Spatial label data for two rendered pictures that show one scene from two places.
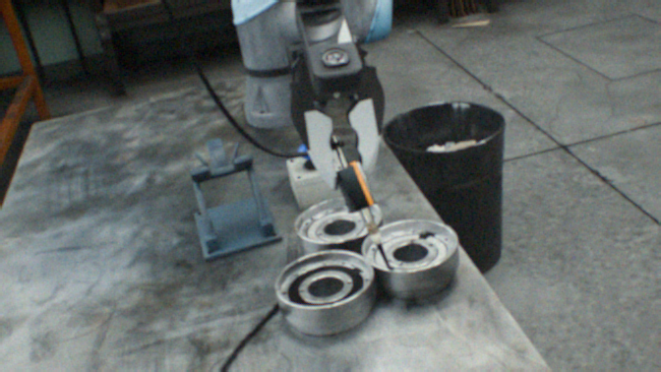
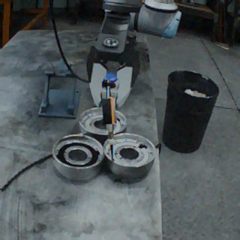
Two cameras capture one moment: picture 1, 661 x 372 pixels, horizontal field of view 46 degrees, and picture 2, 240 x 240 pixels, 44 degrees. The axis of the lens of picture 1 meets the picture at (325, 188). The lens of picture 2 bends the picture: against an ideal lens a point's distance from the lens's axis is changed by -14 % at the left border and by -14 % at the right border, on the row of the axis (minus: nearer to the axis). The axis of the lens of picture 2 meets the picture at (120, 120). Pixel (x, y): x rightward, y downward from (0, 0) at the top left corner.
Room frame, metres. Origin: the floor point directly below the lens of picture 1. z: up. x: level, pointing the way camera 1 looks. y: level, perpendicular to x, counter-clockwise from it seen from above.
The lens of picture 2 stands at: (0.19, -0.10, 1.26)
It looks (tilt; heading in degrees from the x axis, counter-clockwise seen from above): 34 degrees down; 6
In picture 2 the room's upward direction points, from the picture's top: 7 degrees clockwise
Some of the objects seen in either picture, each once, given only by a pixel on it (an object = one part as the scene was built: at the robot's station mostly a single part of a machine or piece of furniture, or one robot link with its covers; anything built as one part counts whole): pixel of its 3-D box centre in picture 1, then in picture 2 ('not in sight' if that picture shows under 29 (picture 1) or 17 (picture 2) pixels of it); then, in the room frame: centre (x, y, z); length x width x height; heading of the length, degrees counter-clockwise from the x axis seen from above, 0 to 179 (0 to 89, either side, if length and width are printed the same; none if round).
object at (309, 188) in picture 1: (317, 176); (109, 91); (0.96, 0.01, 0.82); 0.08 x 0.07 x 0.05; 7
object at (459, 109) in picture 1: (449, 192); (188, 112); (1.94, -0.35, 0.21); 0.34 x 0.34 x 0.43
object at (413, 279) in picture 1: (411, 259); (128, 156); (0.72, -0.08, 0.82); 0.10 x 0.10 x 0.04
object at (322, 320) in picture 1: (327, 292); (77, 157); (0.68, 0.02, 0.82); 0.10 x 0.10 x 0.04
